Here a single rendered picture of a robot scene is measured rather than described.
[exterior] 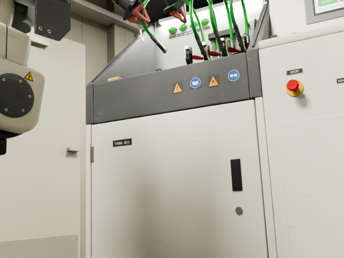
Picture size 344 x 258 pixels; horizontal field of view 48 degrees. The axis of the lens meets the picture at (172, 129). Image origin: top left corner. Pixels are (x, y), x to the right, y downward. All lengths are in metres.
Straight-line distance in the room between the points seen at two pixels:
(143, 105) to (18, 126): 0.59
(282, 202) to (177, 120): 0.44
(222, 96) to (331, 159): 0.39
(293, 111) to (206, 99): 0.29
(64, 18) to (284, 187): 0.78
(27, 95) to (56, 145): 2.81
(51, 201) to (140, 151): 2.37
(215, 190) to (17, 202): 2.50
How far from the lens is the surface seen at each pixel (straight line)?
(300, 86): 1.25
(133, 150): 1.42
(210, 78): 1.33
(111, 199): 1.46
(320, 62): 1.26
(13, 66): 0.98
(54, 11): 1.07
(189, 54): 1.68
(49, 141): 3.74
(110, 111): 1.50
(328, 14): 1.60
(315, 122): 1.22
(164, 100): 1.39
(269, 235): 1.23
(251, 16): 1.98
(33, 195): 3.62
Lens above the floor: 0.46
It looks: 11 degrees up
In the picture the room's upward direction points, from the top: 2 degrees counter-clockwise
